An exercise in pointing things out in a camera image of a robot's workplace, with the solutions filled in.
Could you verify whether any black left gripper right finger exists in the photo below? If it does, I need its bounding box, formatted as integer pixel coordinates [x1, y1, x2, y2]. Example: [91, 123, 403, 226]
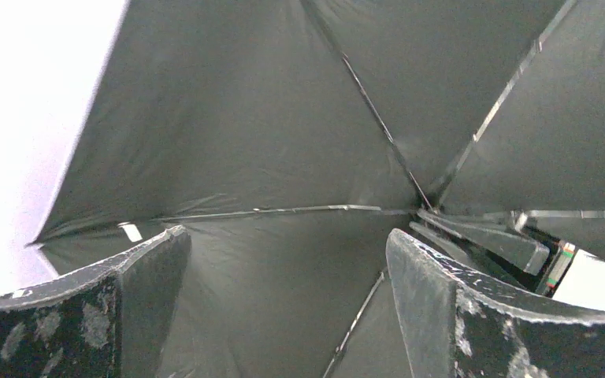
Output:
[385, 229, 605, 377]

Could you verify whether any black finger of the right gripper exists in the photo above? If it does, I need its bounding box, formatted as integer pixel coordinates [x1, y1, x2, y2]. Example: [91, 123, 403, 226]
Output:
[410, 209, 550, 276]

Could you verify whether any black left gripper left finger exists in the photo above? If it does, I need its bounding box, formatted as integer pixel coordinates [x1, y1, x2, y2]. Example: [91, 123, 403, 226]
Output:
[0, 226, 191, 377]

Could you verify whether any lilac and black folding umbrella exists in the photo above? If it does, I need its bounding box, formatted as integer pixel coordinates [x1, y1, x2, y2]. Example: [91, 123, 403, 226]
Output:
[38, 1, 605, 377]

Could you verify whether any white paper box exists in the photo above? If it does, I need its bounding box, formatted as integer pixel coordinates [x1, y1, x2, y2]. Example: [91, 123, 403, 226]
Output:
[544, 241, 605, 311]

